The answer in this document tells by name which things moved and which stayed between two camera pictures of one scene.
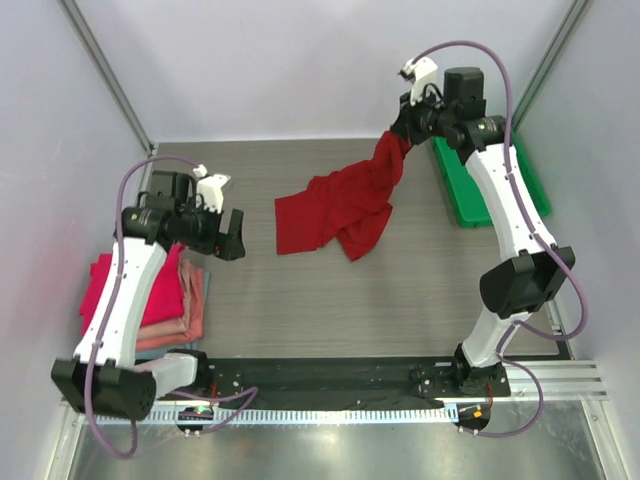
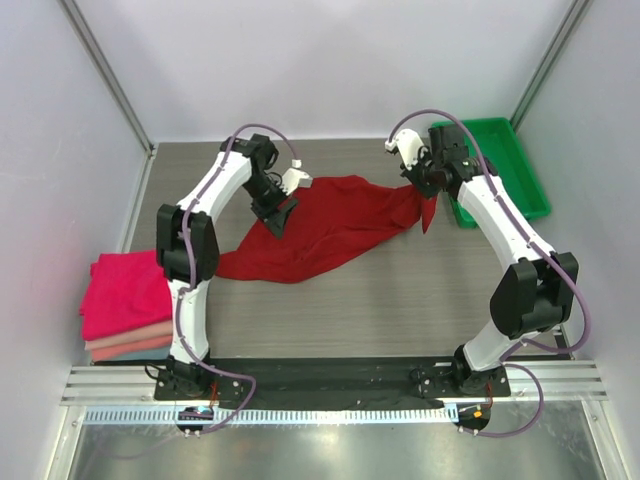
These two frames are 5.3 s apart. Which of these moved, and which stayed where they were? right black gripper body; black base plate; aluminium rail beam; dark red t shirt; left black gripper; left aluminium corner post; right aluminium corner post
Moved: left black gripper; dark red t shirt; right black gripper body
Stayed: black base plate; right aluminium corner post; left aluminium corner post; aluminium rail beam
